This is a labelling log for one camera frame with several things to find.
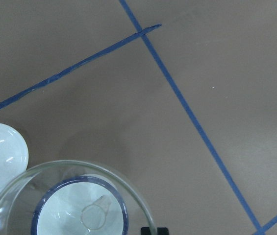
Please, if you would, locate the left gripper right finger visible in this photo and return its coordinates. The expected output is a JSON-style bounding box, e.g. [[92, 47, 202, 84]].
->
[[157, 227, 169, 235]]

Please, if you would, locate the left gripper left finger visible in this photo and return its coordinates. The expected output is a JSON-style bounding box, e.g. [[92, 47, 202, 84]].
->
[[140, 227, 151, 235]]

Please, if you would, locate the clear glass funnel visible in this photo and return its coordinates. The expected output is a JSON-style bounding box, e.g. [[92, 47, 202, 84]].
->
[[0, 160, 157, 235]]

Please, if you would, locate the white ceramic lid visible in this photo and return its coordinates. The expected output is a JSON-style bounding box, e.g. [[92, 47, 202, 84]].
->
[[0, 123, 29, 193]]

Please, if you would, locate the white enamel mug blue rim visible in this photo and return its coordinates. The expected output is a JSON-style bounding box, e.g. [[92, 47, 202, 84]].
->
[[30, 174, 129, 235]]

